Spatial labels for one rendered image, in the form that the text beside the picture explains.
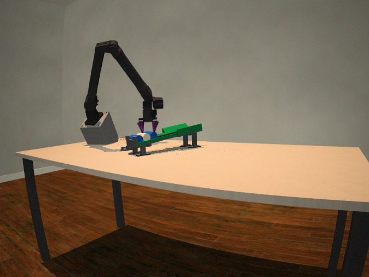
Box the dark blue plastic bar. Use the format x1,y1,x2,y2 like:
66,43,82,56
130,135,143,143
144,131,158,139

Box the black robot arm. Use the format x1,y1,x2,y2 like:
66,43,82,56
84,40,163,125

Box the beige plastic bar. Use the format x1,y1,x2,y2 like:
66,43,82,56
137,133,151,141

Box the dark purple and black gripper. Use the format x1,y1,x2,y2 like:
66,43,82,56
137,109,159,133

